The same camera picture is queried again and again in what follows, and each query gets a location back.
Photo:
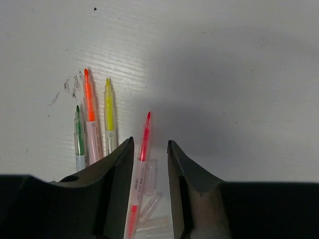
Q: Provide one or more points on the yellow highlighter pen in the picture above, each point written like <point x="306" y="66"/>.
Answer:
<point x="109" y="118"/>

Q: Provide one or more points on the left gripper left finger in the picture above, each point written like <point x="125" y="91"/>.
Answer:
<point x="89" y="204"/>

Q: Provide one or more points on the red highlighter pen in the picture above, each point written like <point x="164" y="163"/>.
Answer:
<point x="139" y="171"/>

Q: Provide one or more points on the clear highlighter cap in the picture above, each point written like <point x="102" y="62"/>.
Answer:
<point x="157" y="223"/>
<point x="150" y="178"/>
<point x="150" y="207"/>

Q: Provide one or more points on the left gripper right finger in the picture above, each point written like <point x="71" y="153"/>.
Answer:
<point x="205" y="207"/>

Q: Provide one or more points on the green highlighter pen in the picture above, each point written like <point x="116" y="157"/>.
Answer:
<point x="79" y="141"/>

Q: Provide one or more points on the orange highlighter pen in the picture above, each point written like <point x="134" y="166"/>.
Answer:
<point x="92" y="126"/>

